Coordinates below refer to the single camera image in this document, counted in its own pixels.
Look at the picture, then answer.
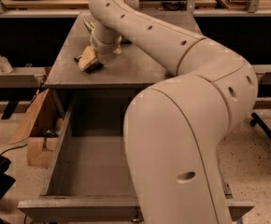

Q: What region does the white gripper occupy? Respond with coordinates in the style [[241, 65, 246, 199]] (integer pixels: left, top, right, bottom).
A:
[[78, 22, 121, 71]]

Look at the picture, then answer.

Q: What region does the dark blue rxbar wrapper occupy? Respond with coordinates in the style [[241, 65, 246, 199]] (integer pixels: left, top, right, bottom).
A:
[[74, 55, 104, 74]]

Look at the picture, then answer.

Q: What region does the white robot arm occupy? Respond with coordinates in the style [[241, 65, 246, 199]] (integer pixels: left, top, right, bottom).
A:
[[89, 0, 258, 224]]

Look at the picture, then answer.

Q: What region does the open grey top drawer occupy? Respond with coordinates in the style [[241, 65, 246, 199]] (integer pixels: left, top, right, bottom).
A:
[[17, 91, 255, 223]]

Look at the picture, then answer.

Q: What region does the brass drawer knob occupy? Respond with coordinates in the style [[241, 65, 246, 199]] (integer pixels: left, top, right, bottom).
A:
[[131, 215, 142, 224]]

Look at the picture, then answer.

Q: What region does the green chip bag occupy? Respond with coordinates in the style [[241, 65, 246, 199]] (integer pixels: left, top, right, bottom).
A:
[[83, 19, 131, 44]]

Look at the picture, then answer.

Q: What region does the grey wooden cabinet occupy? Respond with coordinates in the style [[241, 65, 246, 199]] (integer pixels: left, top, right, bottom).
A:
[[45, 10, 228, 119]]

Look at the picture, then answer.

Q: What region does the cardboard box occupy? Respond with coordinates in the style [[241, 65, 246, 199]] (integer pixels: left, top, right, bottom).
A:
[[9, 90, 63, 168]]

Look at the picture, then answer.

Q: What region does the clear plastic bottle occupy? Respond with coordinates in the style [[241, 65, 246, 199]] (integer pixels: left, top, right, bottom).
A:
[[0, 55, 13, 74]]

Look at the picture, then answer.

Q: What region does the black floor cable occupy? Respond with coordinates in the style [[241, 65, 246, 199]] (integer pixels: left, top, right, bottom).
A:
[[0, 143, 29, 157]]

